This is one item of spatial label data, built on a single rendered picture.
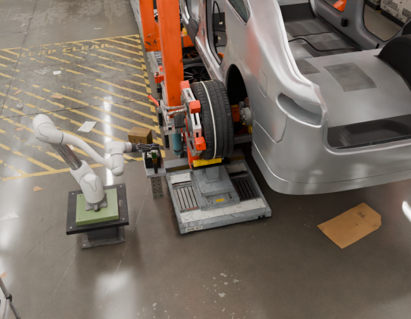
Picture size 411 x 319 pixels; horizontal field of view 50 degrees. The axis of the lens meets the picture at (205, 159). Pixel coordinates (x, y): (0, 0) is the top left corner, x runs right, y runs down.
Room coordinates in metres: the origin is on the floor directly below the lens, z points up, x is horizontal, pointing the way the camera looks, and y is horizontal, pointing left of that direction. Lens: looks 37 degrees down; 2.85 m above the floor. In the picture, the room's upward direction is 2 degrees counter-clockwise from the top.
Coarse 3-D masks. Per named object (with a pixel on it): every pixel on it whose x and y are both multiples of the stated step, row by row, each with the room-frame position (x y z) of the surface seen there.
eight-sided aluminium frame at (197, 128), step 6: (186, 90) 3.20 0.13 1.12; (180, 96) 3.35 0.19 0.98; (186, 96) 3.10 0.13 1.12; (192, 96) 3.09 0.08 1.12; (192, 114) 2.94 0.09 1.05; (192, 120) 2.90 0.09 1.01; (198, 120) 2.91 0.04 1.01; (192, 126) 2.89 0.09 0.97; (198, 126) 2.88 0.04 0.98; (186, 132) 3.26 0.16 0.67; (192, 132) 3.26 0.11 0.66; (198, 132) 2.88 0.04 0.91; (186, 138) 3.23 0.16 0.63; (192, 138) 3.22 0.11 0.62; (192, 150) 3.05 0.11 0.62; (192, 156) 2.99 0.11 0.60
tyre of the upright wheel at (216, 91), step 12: (192, 84) 3.26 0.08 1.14; (216, 84) 3.16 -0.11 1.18; (204, 96) 3.02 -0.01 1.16; (216, 96) 3.03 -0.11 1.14; (204, 108) 2.93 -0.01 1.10; (216, 108) 2.94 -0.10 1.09; (228, 108) 2.95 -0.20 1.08; (204, 120) 2.87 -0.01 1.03; (216, 120) 2.88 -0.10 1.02; (228, 120) 2.89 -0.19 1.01; (204, 132) 2.86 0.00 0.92; (216, 132) 2.84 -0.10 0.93; (228, 132) 2.86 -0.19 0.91; (216, 144) 2.83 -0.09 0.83; (228, 144) 2.86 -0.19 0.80; (204, 156) 2.91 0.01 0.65; (216, 156) 2.91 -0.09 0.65
